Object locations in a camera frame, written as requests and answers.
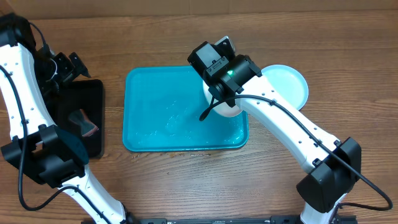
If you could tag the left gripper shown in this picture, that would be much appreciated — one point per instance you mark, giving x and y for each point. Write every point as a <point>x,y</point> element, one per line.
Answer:
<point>67,68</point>

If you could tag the pink and green sponge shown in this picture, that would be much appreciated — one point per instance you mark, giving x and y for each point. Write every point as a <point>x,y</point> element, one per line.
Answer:
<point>87,127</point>

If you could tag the white plate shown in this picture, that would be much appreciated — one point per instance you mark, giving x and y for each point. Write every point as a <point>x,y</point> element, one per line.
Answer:
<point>222,109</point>

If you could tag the light blue plate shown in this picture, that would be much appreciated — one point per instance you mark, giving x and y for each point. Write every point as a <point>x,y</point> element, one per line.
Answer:
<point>289,83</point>

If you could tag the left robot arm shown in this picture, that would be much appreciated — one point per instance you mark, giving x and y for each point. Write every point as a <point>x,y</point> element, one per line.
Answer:
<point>39,148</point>

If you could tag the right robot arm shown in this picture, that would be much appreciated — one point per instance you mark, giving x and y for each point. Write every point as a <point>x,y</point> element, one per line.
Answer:
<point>237,82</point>

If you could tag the black plastic tray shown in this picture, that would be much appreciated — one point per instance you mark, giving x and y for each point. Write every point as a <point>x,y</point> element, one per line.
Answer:
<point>87,95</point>

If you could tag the teal plastic tray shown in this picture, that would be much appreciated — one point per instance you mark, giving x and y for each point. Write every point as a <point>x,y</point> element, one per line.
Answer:
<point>162,106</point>

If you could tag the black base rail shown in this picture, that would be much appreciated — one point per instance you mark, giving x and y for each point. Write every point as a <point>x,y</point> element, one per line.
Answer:
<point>277,219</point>

